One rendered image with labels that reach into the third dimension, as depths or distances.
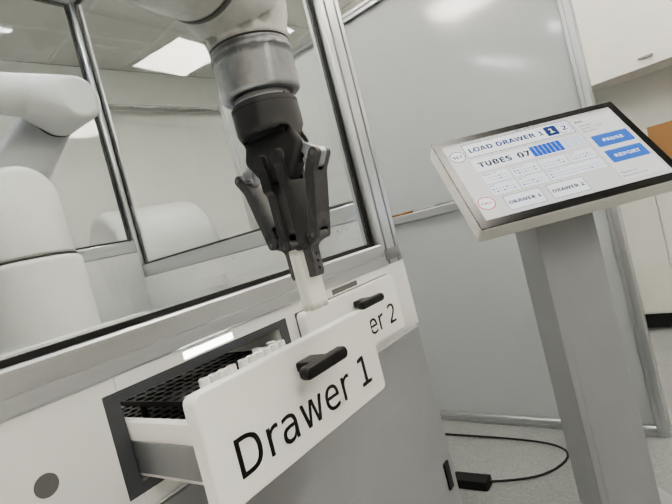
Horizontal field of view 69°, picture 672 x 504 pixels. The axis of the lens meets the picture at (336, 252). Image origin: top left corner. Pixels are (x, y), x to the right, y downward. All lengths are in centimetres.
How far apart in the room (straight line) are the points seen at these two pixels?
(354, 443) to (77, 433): 46
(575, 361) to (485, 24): 138
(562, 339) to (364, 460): 68
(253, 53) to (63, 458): 44
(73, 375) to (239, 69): 35
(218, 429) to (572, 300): 107
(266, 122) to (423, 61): 184
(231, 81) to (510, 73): 171
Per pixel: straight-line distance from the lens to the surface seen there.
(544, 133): 142
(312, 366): 51
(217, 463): 47
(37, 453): 56
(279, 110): 53
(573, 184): 129
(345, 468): 86
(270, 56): 54
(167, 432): 54
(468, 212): 119
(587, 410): 145
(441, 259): 233
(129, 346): 60
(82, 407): 57
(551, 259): 134
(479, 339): 236
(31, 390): 55
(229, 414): 48
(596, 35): 377
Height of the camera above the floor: 103
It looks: 2 degrees down
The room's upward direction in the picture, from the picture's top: 14 degrees counter-clockwise
